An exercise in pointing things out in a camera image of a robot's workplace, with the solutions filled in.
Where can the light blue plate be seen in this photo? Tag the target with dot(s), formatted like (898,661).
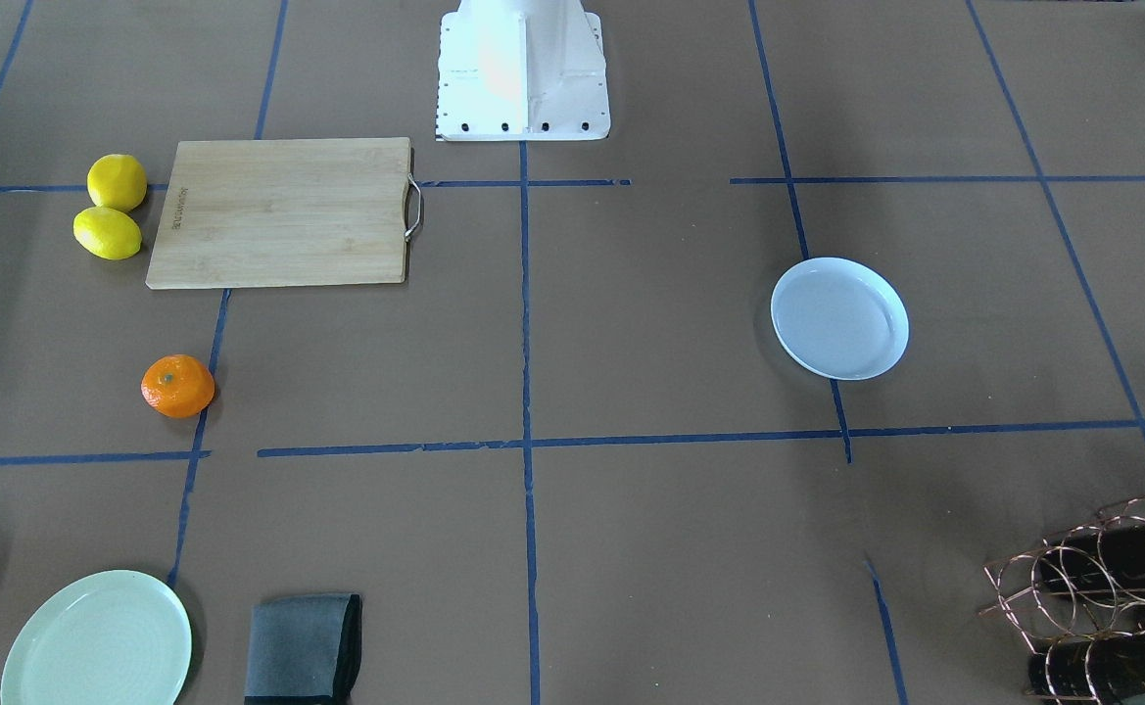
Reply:
(839,319)

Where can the orange mandarin fruit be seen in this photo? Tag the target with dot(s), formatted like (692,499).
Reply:
(178,386)

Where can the light green plate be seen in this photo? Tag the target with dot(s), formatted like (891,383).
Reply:
(114,637)

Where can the wooden cutting board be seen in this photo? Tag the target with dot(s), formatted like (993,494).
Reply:
(286,213)

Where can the folded grey cloth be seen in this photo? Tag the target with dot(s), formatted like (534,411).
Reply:
(304,649)

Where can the yellow lemon near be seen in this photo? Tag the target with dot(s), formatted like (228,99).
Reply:
(107,233)

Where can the yellow lemon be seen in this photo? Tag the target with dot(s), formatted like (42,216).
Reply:
(118,182)
(107,233)

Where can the yellow lemon far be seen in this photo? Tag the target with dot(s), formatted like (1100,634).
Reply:
(118,182)

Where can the dark wine bottle upper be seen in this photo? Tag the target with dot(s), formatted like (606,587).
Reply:
(1099,561)

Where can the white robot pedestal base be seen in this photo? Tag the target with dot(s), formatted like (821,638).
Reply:
(521,70)

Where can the copper wire bottle rack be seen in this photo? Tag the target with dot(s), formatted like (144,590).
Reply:
(1077,600)

